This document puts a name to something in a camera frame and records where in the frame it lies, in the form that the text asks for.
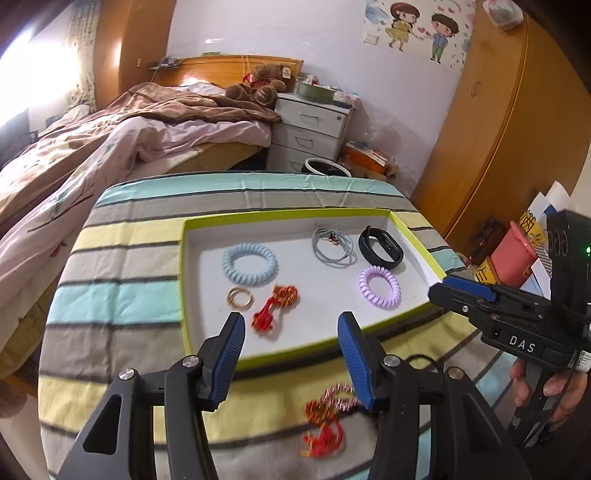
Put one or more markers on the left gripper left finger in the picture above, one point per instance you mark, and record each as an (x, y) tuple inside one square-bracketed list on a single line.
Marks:
[(219, 356)]

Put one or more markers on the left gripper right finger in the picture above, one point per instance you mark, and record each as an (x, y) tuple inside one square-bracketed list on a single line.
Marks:
[(364, 360)]

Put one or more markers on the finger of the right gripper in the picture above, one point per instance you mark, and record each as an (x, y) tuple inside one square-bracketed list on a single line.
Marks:
[(470, 287), (452, 300)]

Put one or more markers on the person's right hand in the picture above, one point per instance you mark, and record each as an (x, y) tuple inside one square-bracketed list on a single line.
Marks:
[(573, 389)]

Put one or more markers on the pink plastic cup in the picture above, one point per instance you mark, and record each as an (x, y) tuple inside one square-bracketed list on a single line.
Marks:
[(513, 257)]

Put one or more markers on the lime green tray box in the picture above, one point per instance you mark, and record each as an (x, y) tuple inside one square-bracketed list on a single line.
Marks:
[(309, 328)]

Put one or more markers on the black smart band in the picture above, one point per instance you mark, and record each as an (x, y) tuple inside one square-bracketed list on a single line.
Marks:
[(380, 249)]

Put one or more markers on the wooden wardrobe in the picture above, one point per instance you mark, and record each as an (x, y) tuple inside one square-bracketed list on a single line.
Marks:
[(519, 122)]

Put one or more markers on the orange books box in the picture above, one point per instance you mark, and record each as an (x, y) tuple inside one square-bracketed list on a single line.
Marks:
[(368, 163)]

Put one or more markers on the white round bin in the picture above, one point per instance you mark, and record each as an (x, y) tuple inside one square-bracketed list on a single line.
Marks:
[(324, 167)]

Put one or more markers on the bed with pink quilt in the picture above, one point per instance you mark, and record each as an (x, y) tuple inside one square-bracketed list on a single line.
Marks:
[(47, 192)]

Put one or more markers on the white drawer nightstand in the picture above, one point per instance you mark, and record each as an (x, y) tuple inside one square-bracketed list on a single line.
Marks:
[(306, 130)]

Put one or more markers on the green basin on nightstand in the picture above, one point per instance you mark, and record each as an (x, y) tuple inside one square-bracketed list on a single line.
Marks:
[(315, 93)]

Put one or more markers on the brown teddy bear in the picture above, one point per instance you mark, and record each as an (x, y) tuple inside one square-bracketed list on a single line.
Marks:
[(261, 86)]

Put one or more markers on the wooden headboard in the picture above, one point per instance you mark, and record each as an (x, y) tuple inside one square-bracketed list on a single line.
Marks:
[(222, 70)]

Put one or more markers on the black office chair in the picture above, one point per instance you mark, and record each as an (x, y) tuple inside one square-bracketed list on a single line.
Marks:
[(15, 137)]

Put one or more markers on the tall corner wardrobe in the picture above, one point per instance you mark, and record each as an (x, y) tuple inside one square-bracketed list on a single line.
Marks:
[(131, 34)]

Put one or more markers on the floral window curtain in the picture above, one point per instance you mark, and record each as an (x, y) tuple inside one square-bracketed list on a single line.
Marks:
[(80, 41)]

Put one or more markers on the gold ring bangles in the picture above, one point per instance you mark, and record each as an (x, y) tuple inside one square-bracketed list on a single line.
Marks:
[(239, 298)]

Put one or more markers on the black hair tie pink charm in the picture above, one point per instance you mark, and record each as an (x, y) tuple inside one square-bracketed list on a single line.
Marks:
[(428, 362)]

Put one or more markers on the cartoon couple wall sticker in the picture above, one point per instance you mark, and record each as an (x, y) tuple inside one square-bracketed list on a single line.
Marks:
[(436, 30)]

